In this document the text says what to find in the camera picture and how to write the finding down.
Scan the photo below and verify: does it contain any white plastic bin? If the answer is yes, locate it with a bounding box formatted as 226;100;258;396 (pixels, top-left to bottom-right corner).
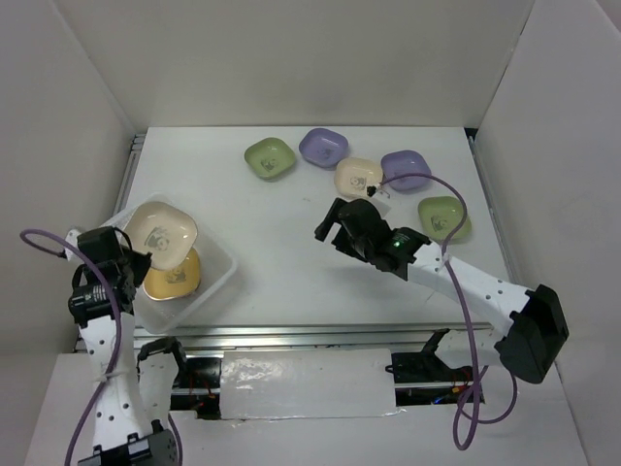
104;193;238;334

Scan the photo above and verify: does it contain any purple plate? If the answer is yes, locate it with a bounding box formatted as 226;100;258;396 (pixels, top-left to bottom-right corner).
380;150;432;192
298;128;349;169

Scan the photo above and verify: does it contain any purple plate back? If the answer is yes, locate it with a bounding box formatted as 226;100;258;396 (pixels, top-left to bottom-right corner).
298;128;349;169

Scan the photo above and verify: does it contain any yellow plate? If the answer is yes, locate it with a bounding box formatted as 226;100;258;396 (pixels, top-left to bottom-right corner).
143;249;202;301

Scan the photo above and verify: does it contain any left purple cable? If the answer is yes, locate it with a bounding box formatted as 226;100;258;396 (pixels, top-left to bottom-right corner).
19;228;183;466

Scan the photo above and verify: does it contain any white cover panel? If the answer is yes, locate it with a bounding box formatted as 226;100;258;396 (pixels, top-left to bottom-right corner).
219;349;398;420

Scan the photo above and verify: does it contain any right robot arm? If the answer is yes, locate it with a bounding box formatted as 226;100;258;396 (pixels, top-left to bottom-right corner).
314;198;569;383

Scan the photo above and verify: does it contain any purple plate right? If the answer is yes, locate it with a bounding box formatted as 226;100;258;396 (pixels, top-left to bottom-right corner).
380;150;432;192

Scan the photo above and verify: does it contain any cream plate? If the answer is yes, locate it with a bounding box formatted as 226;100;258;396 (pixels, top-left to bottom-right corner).
122;201;198;271
334;157;383;198

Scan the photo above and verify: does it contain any aluminium rail frame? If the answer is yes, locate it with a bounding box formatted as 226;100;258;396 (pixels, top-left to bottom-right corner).
114;126;540;347

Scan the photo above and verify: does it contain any green plate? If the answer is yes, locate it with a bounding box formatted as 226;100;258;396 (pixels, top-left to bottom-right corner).
417;196;472;244
244;137;297;181

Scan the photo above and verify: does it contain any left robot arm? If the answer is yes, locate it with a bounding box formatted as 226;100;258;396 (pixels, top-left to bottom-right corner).
68;226;192;465

